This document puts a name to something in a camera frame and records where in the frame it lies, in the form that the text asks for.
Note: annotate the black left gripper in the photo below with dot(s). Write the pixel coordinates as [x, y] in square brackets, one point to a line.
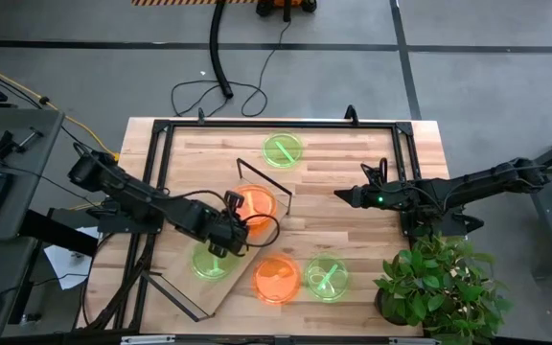
[225, 232]

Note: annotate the green translucent plastic plate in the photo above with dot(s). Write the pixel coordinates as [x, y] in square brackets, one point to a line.
[336, 287]
[276, 158]
[204, 268]

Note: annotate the orange wheeled cart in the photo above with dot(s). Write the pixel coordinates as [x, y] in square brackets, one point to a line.
[285, 6]

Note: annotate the white paper sheet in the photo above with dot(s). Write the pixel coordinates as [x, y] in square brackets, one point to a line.
[65, 268]

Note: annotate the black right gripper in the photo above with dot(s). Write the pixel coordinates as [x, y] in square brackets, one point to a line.
[384, 197]

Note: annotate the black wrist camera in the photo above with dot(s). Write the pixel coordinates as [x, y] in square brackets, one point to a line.
[383, 167]
[234, 199]

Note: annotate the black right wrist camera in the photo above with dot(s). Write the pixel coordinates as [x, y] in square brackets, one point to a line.
[383, 167]

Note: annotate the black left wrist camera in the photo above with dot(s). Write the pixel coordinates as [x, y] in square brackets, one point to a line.
[234, 199]

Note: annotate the black metal table frame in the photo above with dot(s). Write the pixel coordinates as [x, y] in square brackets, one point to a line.
[281, 124]

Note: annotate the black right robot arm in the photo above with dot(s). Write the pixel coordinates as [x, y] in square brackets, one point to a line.
[472, 184]

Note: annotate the orange translucent plastic plate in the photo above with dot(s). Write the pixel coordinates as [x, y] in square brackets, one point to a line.
[261, 196]
[252, 213]
[276, 282]

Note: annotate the potted green leafy plant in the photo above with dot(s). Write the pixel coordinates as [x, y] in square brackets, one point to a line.
[429, 287]

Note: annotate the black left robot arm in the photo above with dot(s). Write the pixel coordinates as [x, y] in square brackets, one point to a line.
[127, 189]

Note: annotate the grey desk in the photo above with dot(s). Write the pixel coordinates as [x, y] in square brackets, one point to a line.
[22, 191]

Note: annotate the wooden shelf with black frame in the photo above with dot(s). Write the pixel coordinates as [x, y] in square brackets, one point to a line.
[194, 292]

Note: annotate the black clamp tool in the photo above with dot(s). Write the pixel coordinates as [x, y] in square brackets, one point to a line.
[3, 144]

